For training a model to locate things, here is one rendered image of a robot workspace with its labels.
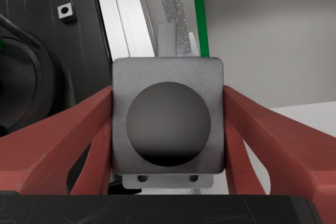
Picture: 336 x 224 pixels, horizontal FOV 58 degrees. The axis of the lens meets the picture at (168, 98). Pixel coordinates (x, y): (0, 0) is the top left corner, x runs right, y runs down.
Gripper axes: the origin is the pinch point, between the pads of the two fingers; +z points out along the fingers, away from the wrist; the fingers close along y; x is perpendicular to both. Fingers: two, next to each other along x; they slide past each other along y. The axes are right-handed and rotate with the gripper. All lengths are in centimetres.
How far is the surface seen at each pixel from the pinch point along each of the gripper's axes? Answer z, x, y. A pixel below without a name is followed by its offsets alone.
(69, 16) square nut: 21.9, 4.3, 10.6
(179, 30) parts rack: 24.4, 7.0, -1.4
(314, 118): 19.3, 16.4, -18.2
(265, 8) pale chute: 11.6, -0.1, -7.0
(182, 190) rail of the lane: 8.0, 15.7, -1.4
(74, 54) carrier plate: 19.2, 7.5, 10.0
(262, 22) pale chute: 11.5, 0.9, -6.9
